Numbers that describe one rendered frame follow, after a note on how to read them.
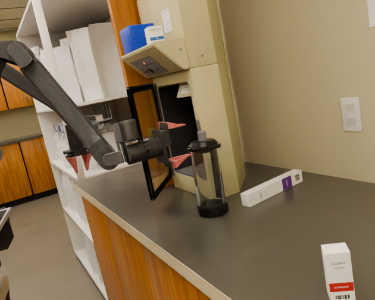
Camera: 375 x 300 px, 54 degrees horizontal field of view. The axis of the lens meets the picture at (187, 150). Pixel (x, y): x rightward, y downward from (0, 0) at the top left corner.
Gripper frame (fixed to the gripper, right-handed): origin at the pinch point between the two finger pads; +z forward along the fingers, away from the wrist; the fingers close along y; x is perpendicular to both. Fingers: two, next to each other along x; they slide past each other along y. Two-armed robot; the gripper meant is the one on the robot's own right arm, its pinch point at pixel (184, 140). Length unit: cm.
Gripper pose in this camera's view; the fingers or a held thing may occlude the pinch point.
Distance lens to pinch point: 116.4
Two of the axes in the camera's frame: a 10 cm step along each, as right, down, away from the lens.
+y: -1.7, -9.7, -1.9
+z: 8.6, -2.4, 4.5
